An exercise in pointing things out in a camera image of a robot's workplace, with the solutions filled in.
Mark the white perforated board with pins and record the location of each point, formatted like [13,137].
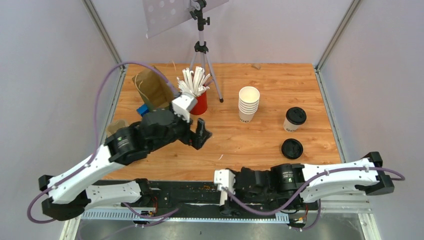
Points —
[162,15]

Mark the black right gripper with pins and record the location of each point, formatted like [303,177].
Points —
[236,190]

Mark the green paper bag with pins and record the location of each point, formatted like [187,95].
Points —
[155,92]

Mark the blue toy brick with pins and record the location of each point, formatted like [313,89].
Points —
[143,110]

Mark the white paper cup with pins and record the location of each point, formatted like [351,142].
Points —
[287,126]

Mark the black lid stack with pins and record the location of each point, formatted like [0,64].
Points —
[292,148]

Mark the red straw holder cup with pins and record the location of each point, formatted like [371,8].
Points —
[201,105]

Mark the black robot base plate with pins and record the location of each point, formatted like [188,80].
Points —
[201,199]

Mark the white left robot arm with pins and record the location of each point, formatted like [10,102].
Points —
[74,191]

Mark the white tripod stand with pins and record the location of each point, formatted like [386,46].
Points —
[203,49]

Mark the white wrapped straws bundle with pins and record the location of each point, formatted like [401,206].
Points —
[193,82]

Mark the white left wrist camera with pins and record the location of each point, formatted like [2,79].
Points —
[182,105]

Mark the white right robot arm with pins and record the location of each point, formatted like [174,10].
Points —
[278,184]

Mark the stack of white paper cups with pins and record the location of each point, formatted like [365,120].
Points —
[248,103]

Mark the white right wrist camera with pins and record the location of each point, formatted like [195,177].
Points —
[224,179]

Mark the black plastic cup lid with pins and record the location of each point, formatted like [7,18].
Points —
[296,115]

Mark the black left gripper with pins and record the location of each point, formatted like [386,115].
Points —
[197,140]

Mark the cardboard cup carrier tray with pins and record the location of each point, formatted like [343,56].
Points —
[114,126]

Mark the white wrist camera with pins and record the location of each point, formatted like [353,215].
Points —
[182,105]
[224,179]

